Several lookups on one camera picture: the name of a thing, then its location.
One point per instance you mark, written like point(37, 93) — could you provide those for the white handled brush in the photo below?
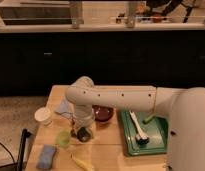
point(141, 137)

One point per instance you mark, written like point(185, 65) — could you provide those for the dark cabinet counter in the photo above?
point(32, 63)

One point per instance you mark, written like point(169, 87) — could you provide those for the dark round gripper body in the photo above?
point(83, 135)

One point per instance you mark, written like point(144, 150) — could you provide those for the white paper cup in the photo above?
point(43, 116)

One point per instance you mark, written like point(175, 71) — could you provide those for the green plastic tray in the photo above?
point(156, 129)

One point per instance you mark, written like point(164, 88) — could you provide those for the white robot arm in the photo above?
point(183, 107)

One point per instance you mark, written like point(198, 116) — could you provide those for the light blue cloth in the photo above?
point(64, 109)

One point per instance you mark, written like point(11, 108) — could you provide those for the light green plastic cup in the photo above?
point(63, 139)

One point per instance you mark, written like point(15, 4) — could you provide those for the black cable stand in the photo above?
point(18, 163)

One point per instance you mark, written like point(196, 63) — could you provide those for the small green vegetable piece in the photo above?
point(148, 119)

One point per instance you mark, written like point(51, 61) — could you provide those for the yellow banana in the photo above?
point(82, 164)

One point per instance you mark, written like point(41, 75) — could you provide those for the dark red bowl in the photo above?
point(102, 114)

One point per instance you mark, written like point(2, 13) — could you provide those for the blue sponge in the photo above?
point(46, 156)

